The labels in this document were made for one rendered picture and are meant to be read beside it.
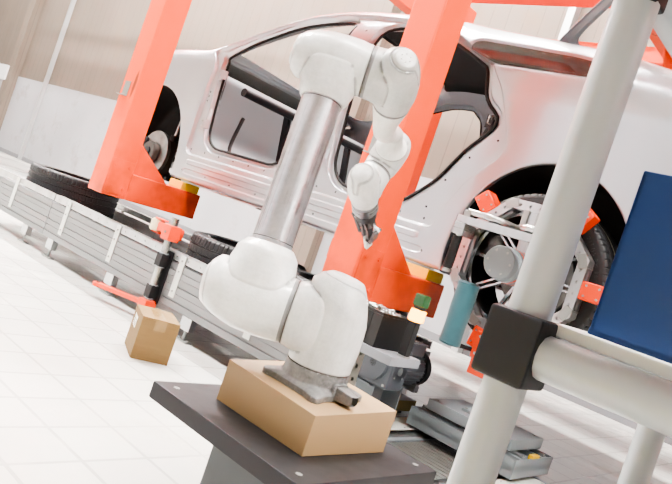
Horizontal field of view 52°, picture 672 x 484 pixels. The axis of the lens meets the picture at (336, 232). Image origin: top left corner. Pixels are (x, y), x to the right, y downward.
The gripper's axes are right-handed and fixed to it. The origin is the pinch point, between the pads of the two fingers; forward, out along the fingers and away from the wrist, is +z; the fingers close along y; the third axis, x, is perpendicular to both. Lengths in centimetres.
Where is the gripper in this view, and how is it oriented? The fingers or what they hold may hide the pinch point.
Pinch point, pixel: (367, 241)
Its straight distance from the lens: 249.7
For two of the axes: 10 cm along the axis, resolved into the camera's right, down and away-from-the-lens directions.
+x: 7.2, -6.1, 3.2
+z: 0.8, 5.3, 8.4
